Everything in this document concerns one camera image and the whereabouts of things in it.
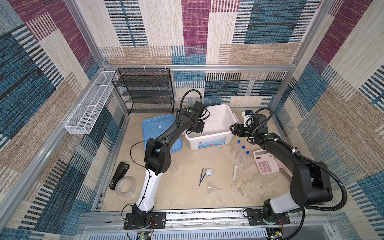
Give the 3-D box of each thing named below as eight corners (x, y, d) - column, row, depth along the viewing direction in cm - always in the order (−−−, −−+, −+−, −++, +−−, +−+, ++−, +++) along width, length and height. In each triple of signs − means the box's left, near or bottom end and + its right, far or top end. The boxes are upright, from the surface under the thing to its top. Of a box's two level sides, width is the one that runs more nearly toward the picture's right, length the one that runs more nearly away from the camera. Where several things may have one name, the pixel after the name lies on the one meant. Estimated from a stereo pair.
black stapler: (109, 189, 85) (105, 186, 81) (123, 164, 94) (120, 160, 91) (116, 191, 84) (112, 188, 81) (130, 165, 94) (127, 162, 90)
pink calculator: (259, 174, 90) (261, 172, 87) (253, 151, 99) (254, 149, 96) (278, 174, 90) (280, 172, 87) (270, 151, 99) (272, 149, 96)
